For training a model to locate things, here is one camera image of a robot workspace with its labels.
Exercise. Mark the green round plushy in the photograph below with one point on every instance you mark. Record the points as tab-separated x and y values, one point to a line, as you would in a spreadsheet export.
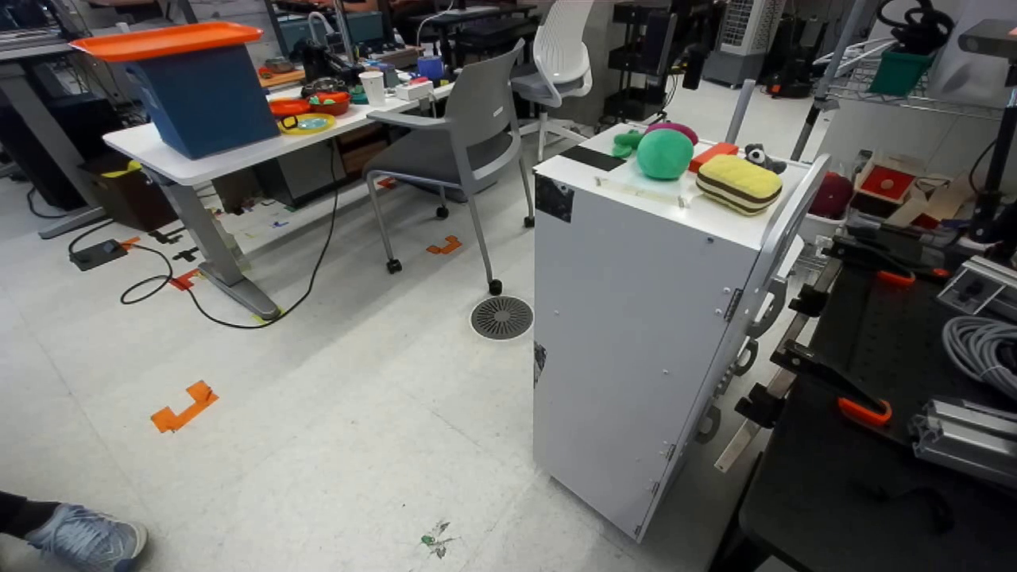
665	155

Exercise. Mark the round grey floor outlet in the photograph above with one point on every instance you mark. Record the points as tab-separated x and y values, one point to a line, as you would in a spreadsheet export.
501	318

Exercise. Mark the white toy kitchen cabinet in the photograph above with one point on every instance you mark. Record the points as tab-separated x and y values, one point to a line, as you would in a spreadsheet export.
637	337

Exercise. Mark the grey wheeled office chair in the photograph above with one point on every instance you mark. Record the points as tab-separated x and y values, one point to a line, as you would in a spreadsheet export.
465	148

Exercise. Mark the black tape patch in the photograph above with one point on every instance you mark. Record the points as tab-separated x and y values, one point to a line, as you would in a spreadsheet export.
592	159

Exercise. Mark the white office chair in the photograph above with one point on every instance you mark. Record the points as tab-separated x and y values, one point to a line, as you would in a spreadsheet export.
561	65

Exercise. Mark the white paper cup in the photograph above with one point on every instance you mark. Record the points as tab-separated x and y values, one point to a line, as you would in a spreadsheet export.
373	86

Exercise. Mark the yellow sponge block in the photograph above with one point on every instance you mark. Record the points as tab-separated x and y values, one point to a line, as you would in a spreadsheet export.
739	182

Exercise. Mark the yellow green plate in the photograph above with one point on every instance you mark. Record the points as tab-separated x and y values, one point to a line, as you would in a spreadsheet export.
308	124

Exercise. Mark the orange tray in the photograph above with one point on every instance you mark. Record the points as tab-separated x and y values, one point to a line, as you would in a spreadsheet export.
312	103

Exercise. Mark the black clamp foot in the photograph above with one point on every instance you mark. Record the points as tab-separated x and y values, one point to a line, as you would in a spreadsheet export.
812	301
761	406

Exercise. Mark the grey metal pole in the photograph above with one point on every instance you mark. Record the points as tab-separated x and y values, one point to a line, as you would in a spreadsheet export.
739	117

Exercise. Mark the white desk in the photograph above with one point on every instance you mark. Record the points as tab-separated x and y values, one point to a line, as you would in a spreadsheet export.
233	148

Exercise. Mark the dark red round object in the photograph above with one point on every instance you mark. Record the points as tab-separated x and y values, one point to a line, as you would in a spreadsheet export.
830	196

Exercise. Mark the blue storage bin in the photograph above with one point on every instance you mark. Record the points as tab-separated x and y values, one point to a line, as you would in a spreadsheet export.
202	99

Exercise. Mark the red box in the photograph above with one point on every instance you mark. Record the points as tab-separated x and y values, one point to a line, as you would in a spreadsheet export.
884	182

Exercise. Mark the black power adapter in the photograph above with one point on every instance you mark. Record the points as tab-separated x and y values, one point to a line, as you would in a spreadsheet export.
97	257

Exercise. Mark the orange bin lid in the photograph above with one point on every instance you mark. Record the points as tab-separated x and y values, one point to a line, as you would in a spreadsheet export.
169	41

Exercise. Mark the green box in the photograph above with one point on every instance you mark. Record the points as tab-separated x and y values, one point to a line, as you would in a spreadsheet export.
901	70

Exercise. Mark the grey blue sneaker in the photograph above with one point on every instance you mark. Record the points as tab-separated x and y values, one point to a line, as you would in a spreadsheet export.
85	540

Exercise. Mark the grey side desk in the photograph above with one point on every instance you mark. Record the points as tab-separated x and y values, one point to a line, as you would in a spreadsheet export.
33	106

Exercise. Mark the orange floor bracket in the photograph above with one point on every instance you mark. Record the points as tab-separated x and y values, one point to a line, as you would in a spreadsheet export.
183	407

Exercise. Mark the silver metal bracket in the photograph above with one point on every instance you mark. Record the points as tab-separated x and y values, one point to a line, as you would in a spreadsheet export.
979	288

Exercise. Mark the silver aluminium rail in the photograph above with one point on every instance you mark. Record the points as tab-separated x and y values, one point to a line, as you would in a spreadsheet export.
963	439

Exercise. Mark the black camera stand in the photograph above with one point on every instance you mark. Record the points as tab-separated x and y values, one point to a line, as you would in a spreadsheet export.
995	137

